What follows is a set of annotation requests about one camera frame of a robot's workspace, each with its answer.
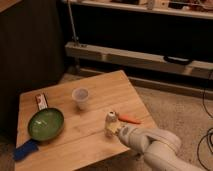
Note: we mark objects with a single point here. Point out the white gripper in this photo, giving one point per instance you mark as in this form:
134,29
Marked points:
123,132

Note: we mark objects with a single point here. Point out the small white bottle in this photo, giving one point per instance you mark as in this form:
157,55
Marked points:
111,124

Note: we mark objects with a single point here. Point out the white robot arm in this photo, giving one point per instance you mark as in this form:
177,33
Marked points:
159,147

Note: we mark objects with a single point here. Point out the orange carrot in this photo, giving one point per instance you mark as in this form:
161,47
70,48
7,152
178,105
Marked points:
128,119

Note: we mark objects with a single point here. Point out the wooden table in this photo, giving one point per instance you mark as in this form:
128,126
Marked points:
82,141

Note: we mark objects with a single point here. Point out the clear plastic cup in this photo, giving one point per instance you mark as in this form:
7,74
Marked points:
80,97

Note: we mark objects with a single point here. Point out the green bowl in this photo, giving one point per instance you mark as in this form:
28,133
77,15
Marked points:
46,124

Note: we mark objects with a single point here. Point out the red white snack packet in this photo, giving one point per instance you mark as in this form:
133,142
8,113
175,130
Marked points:
41,101

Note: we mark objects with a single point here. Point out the white lower shelf board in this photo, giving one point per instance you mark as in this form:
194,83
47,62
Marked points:
136,59

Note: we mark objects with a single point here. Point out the blue sponge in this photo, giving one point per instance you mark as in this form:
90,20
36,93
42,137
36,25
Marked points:
25,149

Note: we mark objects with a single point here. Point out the metal stand pole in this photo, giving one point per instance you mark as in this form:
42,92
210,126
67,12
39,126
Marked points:
75,37

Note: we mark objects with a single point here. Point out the upper shelf board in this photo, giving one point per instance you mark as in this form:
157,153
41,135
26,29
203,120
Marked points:
139,8

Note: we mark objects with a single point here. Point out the black handle on shelf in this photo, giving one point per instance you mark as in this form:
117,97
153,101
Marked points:
180,61

